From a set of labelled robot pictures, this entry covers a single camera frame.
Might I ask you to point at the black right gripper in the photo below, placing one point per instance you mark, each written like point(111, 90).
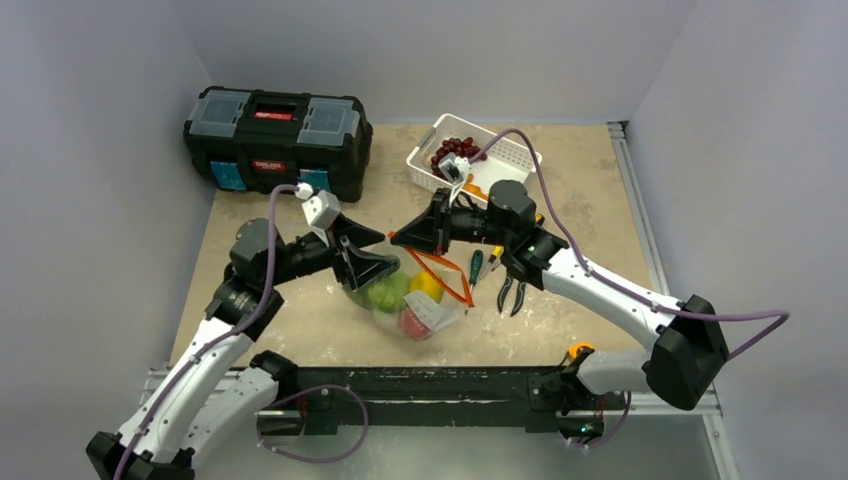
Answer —
point(440, 221)

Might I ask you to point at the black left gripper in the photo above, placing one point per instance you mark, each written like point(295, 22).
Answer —
point(349, 238)

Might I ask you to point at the green cabbage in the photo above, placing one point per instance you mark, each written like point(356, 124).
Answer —
point(387, 295)

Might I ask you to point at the clear zip top bag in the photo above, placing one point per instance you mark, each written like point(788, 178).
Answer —
point(456, 302)

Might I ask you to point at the pink peach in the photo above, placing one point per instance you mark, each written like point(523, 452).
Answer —
point(412, 327)

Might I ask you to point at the dark green cucumber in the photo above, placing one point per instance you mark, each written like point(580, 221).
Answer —
point(390, 264)

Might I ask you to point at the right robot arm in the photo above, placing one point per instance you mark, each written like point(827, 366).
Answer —
point(681, 355)

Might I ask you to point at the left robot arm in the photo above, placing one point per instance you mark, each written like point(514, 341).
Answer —
point(185, 418)

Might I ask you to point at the orange fruit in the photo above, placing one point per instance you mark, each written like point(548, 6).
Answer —
point(473, 189)

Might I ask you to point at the red grape bunch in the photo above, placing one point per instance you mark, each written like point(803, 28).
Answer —
point(461, 147)

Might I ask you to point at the black pliers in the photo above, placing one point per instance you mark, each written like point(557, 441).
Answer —
point(506, 288)

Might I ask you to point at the white plastic basket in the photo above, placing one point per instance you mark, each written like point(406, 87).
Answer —
point(506, 159)

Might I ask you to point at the black plastic toolbox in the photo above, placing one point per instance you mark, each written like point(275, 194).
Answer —
point(254, 140)

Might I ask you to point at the yellow tape measure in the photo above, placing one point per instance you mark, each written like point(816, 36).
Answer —
point(576, 350)

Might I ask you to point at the green handled screwdriver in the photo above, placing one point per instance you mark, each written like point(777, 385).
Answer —
point(475, 267)

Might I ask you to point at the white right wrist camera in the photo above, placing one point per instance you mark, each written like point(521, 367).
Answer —
point(455, 170)

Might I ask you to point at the yellow handled screwdriver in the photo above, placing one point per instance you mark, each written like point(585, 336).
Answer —
point(494, 257)

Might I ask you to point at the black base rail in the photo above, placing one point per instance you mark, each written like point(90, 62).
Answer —
point(541, 399)

